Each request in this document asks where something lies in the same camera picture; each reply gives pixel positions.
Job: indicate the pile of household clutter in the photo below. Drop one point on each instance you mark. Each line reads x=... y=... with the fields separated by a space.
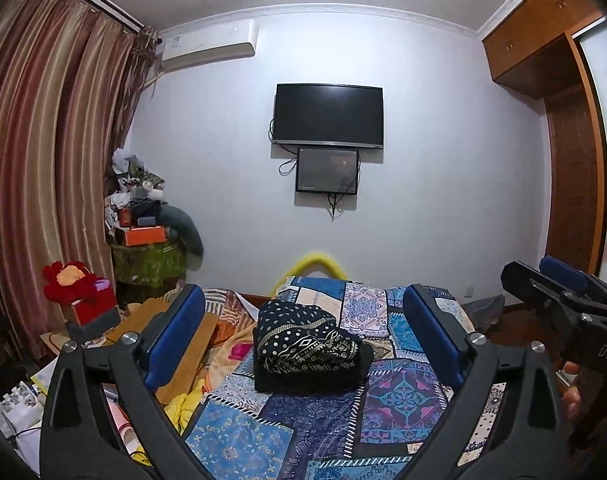
x=133 y=185

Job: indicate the red plush toy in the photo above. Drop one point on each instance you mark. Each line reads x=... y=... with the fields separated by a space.
x=70 y=280

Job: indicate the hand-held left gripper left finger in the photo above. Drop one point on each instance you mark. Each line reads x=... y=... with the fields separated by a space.
x=178 y=332

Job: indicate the orange box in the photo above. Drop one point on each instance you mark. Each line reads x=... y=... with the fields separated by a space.
x=144 y=235

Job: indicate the wooden overhead cabinet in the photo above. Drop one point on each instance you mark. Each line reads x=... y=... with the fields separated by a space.
x=533 y=30

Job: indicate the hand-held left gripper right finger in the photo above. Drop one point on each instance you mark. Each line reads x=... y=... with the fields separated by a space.
x=433 y=335

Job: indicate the grey bag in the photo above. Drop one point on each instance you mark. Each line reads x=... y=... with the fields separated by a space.
x=483 y=310

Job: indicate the grey plush cushion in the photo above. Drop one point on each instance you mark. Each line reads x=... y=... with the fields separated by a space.
x=186 y=230

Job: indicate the yellow cloth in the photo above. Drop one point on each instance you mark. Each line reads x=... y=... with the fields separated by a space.
x=183 y=410

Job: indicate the dark patterned garment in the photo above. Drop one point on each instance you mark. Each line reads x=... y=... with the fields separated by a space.
x=303 y=350

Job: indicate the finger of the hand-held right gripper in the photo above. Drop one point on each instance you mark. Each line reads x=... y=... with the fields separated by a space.
x=563 y=272
x=533 y=285

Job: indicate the person's right hand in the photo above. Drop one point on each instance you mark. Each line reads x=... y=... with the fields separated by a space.
x=571 y=395

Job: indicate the white air conditioner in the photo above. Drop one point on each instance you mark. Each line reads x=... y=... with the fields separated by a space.
x=208 y=47

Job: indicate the blue patchwork bedsheet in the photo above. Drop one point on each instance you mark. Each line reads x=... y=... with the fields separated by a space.
x=293 y=425

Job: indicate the wall-mounted black television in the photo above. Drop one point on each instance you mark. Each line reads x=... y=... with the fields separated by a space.
x=328 y=115

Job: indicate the striped brown curtain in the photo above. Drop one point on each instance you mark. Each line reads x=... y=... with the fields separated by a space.
x=43 y=160

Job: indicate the small black wall monitor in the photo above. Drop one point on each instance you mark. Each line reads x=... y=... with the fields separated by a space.
x=327 y=170

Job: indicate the white power strip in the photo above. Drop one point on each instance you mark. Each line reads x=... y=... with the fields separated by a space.
x=18 y=402

